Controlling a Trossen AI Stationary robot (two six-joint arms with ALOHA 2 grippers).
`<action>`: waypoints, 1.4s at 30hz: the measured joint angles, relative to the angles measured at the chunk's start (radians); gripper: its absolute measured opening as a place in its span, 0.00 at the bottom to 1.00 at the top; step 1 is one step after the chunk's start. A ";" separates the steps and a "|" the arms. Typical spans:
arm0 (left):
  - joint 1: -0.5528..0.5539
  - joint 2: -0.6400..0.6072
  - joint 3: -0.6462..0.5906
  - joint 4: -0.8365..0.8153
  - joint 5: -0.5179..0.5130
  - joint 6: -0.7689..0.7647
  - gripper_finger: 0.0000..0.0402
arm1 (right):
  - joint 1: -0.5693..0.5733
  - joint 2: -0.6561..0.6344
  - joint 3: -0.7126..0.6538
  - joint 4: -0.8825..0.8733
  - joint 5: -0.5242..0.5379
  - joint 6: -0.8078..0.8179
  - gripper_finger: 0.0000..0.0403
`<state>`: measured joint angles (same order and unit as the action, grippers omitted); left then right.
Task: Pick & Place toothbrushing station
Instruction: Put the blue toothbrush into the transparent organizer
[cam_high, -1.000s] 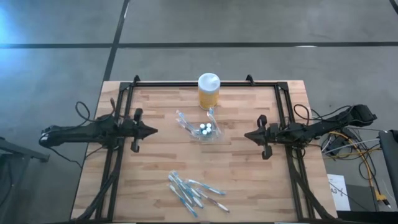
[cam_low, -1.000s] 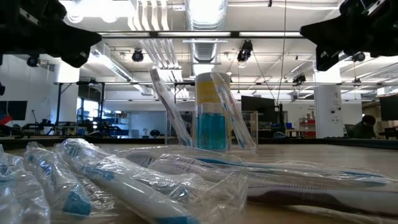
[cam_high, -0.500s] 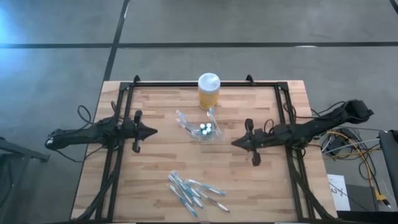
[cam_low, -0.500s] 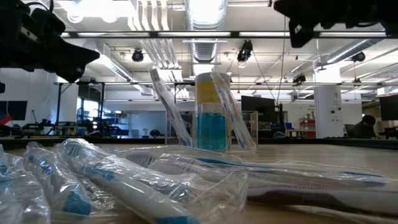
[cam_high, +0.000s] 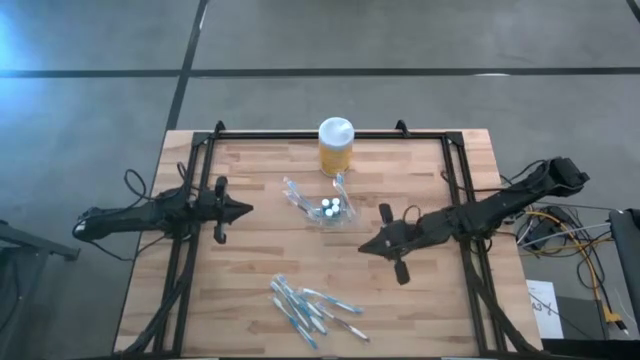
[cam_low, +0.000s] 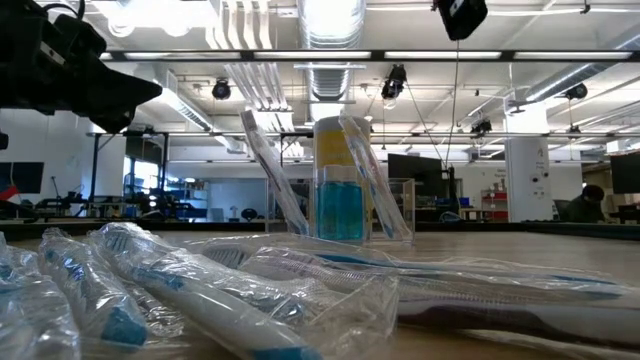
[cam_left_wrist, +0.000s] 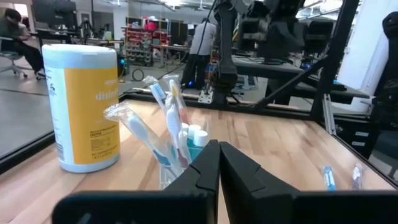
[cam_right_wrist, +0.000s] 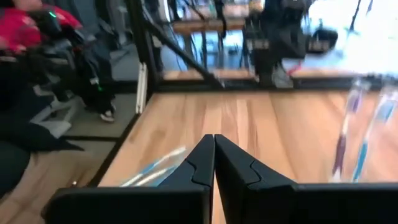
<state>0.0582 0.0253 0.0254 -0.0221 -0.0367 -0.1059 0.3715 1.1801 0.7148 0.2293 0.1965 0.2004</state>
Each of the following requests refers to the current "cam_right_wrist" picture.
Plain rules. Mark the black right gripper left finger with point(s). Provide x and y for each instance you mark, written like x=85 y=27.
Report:
x=199 y=168

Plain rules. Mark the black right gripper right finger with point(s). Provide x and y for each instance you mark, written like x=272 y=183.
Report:
x=242 y=189

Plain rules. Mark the blue white toothbrush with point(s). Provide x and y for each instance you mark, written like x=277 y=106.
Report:
x=360 y=158
x=155 y=176
x=149 y=170

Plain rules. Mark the purple white toothbrush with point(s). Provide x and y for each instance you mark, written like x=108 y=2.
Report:
x=340 y=152

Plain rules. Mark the white aluminium bar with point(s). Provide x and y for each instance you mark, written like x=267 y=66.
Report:
x=142 y=87

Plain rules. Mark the wooden background table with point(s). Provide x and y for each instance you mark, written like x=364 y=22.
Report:
x=202 y=26

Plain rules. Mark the white office chair base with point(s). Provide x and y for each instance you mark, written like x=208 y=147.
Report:
x=53 y=124

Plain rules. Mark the person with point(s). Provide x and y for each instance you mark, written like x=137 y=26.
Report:
x=18 y=28

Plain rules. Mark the black aluminium table frame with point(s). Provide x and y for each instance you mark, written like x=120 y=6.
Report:
x=242 y=84

